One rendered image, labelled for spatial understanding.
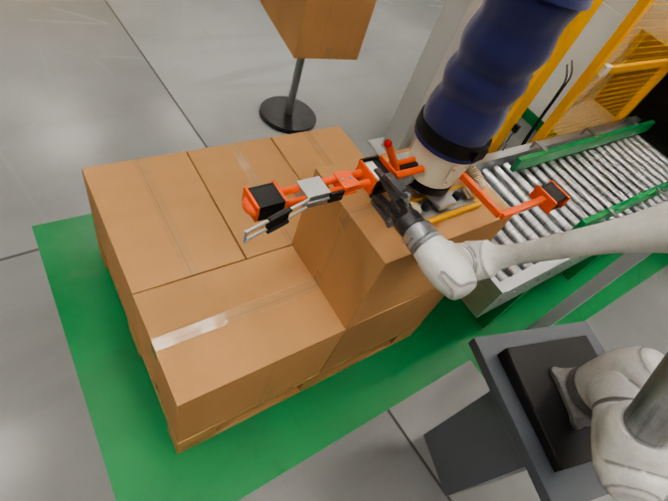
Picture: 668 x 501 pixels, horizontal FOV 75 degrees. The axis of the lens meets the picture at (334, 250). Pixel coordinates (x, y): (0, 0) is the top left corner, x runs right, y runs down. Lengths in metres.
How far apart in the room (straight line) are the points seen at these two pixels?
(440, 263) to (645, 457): 0.61
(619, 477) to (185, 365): 1.15
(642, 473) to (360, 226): 0.89
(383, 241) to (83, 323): 1.36
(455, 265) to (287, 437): 1.14
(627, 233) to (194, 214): 1.37
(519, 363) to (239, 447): 1.10
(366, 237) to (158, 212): 0.83
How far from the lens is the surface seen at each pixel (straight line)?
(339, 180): 1.18
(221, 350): 1.45
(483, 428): 1.78
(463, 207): 1.51
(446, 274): 1.08
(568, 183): 2.92
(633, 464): 1.28
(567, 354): 1.63
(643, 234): 1.00
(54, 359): 2.10
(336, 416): 2.03
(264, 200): 1.05
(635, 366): 1.39
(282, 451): 1.94
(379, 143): 3.26
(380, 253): 1.26
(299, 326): 1.52
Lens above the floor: 1.86
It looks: 49 degrees down
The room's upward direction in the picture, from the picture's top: 24 degrees clockwise
